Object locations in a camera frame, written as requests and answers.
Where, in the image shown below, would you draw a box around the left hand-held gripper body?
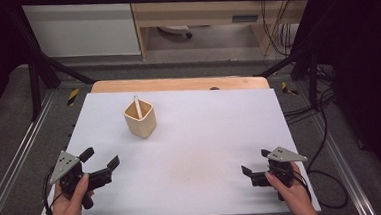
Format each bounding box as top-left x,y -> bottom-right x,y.
47,149 -> 97,212

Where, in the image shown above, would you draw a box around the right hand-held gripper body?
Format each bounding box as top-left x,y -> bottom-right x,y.
263,144 -> 311,203

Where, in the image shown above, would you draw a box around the beige square cup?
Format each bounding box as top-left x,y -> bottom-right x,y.
122,98 -> 158,141

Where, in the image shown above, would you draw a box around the white stick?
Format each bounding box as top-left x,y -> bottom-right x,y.
133,94 -> 144,121

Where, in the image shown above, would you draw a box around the person's right hand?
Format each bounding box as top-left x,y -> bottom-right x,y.
263,160 -> 315,215

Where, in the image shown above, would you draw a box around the person's left hand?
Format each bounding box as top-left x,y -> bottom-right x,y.
45,173 -> 97,215

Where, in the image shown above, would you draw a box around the yellow black striped tape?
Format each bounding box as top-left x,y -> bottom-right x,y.
65,87 -> 81,107
280,80 -> 300,97

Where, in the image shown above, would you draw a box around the wooden table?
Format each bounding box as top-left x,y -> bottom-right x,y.
90,70 -> 271,101

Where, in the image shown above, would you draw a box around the white cabinet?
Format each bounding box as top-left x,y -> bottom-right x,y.
21,0 -> 142,63

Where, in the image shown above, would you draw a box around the white chair base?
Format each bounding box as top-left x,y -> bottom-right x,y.
157,23 -> 194,41

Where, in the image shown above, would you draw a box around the light wooden desk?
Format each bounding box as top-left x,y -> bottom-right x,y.
128,0 -> 319,64

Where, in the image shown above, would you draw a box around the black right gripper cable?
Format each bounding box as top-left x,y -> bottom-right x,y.
292,169 -> 313,203

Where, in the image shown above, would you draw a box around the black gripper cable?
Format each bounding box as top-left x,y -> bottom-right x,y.
292,169 -> 313,203
40,166 -> 67,215

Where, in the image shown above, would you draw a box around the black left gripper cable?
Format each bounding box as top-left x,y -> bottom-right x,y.
40,166 -> 67,215

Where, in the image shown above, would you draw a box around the aluminium floor rail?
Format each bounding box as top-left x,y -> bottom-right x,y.
0,90 -> 65,215
312,110 -> 377,215

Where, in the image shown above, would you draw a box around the black floor cable bundle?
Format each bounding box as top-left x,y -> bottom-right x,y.
282,92 -> 338,125

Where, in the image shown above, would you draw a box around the black floor cable loop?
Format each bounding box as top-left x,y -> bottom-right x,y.
301,87 -> 350,211

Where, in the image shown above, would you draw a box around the hanging black cables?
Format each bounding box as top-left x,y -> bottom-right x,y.
259,0 -> 294,59

